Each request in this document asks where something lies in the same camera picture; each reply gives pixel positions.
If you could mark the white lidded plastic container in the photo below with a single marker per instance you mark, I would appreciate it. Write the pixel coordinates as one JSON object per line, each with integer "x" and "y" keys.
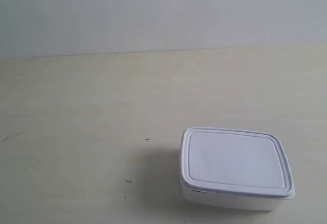
{"x": 236, "y": 169}

